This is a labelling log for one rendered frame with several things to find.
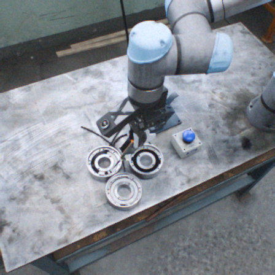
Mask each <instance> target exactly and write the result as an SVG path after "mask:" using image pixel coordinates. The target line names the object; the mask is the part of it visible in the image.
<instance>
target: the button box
mask: <svg viewBox="0 0 275 275"><path fill-rule="evenodd" d="M186 130H191V131H193V130H192V128H191V127H190V128H188V129H186ZM186 130H183V131H181V132H179V133H175V134H173V135H172V139H171V144H172V145H173V147H174V149H175V150H176V152H177V153H178V155H179V156H180V158H185V157H188V156H189V155H192V154H194V153H196V152H198V151H199V150H200V149H201V147H202V145H203V144H202V142H201V141H200V140H199V139H198V137H197V135H196V133H195V132H194V131H193V132H194V133H195V135H196V137H195V140H194V141H185V140H184V139H183V138H182V133H183V132H184V131H186Z"/></svg>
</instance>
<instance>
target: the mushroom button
mask: <svg viewBox="0 0 275 275"><path fill-rule="evenodd" d="M195 137H196V135H195V133H194V132H193V131H191V130H186V131H184V132H183V133H182V138H183V139H184V140H185V141H194V140H195Z"/></svg>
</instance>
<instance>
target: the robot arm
mask: <svg viewBox="0 0 275 275"><path fill-rule="evenodd" d="M270 1H273V0H166V1H165V7H166V16H167V19H168V21H169V24H170V27H171V30H172V34H173V35H171V32H170V30H169V28H168V27H167V26H166V25H164V24H161V23H155V22H154V21H145V22H142V23H138V24H137V25H136V26H135V27H134V28H133V29H132V30H131V33H130V39H129V46H128V50H127V55H128V85H127V91H128V97H126V98H125V99H123V101H121V102H120V103H119V104H117V105H116V106H115V107H113V108H112V109H111V110H110V111H109V112H107V113H106V114H105V115H104V116H102V117H101V118H100V119H98V121H97V122H96V124H97V126H98V129H99V131H100V133H101V134H102V135H103V136H105V137H107V138H110V137H112V136H113V135H114V134H115V133H117V132H118V131H120V130H121V129H122V128H123V127H124V126H125V128H126V132H127V135H128V137H129V138H134V141H133V142H134V144H133V147H134V148H135V149H137V150H139V149H141V148H142V146H143V145H144V144H146V143H148V142H149V141H151V140H152V139H154V138H155V137H156V133H149V130H148V128H152V127H154V126H156V125H158V126H157V127H158V128H159V127H161V126H164V125H165V124H166V121H167V118H168V114H169V112H168V110H167V109H166V108H165V104H166V99H167V95H168V89H167V88H166V87H165V86H164V80H165V76H182V75H193V74H205V75H208V74H209V73H215V72H216V73H221V72H224V71H226V70H227V69H228V67H229V66H230V63H231V61H232V59H233V44H232V41H231V37H230V36H229V35H227V34H224V33H218V32H217V33H215V34H214V33H212V30H211V26H210V24H211V23H213V22H217V21H219V20H222V19H223V18H228V17H230V16H232V15H234V14H239V13H240V12H243V11H245V10H249V9H251V8H253V7H256V6H260V5H262V4H264V3H266V2H270ZM161 110H163V111H164V110H165V112H164V113H162V111H161ZM246 115H247V118H248V119H249V121H250V124H251V125H252V126H254V127H256V129H258V130H260V131H262V132H263V133H270V134H274V133H275V72H274V73H273V76H272V78H270V81H269V82H268V84H267V85H266V88H265V89H264V90H263V92H262V93H261V95H259V96H257V97H256V98H255V99H253V100H252V101H251V102H250V104H249V105H248V107H247V110H246ZM163 117H165V122H163V123H161V124H160V122H161V121H162V120H163Z"/></svg>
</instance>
